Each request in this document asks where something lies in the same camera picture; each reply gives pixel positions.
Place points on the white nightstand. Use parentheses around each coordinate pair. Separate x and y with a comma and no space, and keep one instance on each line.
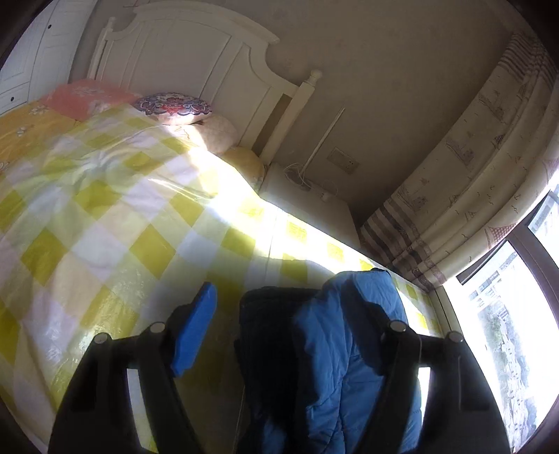
(305,209)

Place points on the window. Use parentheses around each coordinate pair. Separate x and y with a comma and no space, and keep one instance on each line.
(515,327)

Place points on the yellow pillow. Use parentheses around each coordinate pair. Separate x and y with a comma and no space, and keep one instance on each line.
(246,163)

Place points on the striped printed curtain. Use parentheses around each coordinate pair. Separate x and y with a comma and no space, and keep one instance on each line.
(471,174)

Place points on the floral patterned cushion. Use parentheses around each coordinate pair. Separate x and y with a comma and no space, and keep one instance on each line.
(172,107)

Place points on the thin white rod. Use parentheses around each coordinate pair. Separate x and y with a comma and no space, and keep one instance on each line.
(323,139)

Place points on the yellow floral blanket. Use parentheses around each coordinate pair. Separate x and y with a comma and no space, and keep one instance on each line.
(26,131)

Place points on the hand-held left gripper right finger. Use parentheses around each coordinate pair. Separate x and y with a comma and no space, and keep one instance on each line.
(395,349)

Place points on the white wardrobe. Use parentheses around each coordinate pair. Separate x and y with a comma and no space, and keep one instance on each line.
(30,56)

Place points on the blue puffer jacket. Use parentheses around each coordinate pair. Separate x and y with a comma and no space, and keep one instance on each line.
(340,349)

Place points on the wall socket panel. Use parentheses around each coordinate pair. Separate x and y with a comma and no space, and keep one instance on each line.
(343,160)

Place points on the pink floral pillow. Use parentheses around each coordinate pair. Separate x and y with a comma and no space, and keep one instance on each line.
(87,98)

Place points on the white wooden headboard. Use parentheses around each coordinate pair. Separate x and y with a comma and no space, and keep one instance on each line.
(196,52)

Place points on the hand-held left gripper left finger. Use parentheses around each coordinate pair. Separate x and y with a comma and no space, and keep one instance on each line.
(196,327)

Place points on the yellow checked bed sheet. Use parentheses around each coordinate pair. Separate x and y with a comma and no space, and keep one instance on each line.
(131,227)

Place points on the beige textured pillow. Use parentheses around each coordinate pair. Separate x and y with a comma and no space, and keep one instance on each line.
(218,133)

